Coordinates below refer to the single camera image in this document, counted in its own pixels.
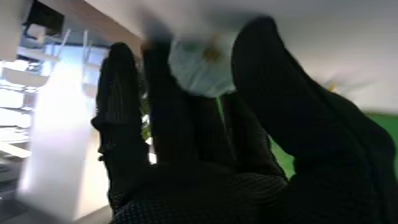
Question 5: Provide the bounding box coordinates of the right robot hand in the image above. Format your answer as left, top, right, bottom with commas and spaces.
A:
90, 15, 398, 224

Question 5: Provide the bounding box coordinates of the blue flower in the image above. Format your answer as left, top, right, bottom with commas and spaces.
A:
166, 31, 239, 134

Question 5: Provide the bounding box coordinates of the white sheet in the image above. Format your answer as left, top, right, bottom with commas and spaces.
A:
85, 0, 398, 116

